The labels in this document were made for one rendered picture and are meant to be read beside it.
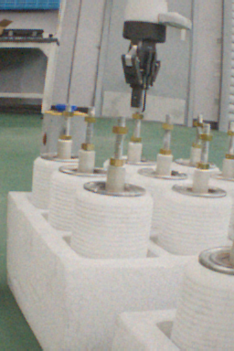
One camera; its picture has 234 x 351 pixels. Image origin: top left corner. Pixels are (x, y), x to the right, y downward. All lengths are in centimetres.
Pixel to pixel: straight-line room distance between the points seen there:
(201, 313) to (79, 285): 24
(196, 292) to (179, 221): 30
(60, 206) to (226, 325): 42
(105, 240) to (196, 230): 12
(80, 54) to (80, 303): 519
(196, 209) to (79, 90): 509
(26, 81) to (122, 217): 516
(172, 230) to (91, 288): 14
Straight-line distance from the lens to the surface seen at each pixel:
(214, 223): 72
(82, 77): 577
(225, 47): 588
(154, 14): 93
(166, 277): 68
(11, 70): 581
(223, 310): 42
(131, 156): 96
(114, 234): 67
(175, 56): 585
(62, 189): 78
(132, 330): 48
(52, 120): 106
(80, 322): 67
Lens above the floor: 38
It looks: 9 degrees down
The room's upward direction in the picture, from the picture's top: 6 degrees clockwise
